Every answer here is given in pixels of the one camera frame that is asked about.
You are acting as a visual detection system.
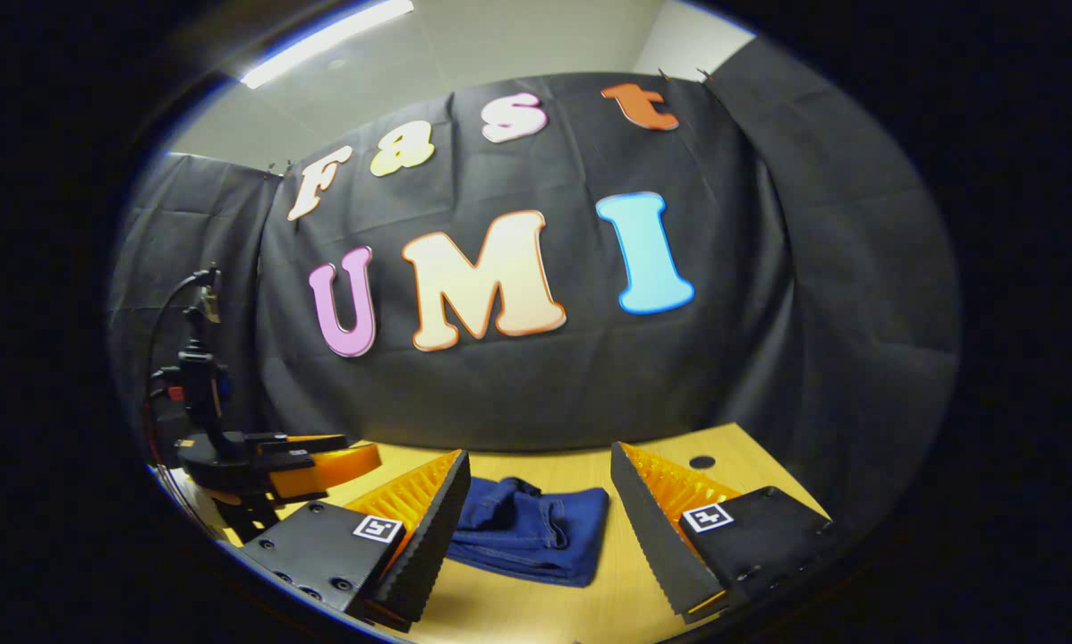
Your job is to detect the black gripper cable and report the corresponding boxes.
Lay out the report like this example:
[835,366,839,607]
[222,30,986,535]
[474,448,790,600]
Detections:
[147,273,213,394]

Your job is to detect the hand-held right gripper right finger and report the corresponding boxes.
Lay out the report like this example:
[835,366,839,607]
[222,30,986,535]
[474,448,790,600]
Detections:
[609,441,837,624]

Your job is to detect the blue denim jeans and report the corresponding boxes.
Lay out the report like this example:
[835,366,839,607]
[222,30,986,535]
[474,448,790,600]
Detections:
[447,477,610,588]

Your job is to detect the black backdrop cloth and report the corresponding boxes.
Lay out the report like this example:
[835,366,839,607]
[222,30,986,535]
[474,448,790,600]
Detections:
[106,36,962,538]

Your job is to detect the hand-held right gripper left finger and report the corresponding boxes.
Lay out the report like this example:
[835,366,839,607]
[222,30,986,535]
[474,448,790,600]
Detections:
[241,449,472,631]

